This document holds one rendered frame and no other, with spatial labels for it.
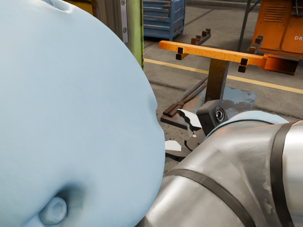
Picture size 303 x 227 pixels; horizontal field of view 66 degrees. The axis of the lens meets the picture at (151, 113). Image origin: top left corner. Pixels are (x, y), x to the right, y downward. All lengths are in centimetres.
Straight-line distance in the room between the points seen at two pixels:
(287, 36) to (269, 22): 32
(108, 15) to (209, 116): 65
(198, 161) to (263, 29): 379
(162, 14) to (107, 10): 336
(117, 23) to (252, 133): 84
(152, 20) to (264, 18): 174
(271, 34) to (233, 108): 296
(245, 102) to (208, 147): 93
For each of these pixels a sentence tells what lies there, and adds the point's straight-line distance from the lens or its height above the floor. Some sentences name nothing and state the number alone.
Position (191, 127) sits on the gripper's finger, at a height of 100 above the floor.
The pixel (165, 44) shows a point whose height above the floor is 103.
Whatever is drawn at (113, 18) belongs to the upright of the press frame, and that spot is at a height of 110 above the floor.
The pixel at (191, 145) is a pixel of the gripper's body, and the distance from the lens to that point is 42.
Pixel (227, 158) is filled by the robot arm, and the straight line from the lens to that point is 16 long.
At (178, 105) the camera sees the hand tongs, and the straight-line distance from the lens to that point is 98.
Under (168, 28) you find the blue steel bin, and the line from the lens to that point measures 425.
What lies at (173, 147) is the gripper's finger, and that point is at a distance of 42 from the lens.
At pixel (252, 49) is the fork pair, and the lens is 89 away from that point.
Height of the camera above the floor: 129
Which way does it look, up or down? 34 degrees down
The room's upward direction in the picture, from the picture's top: straight up
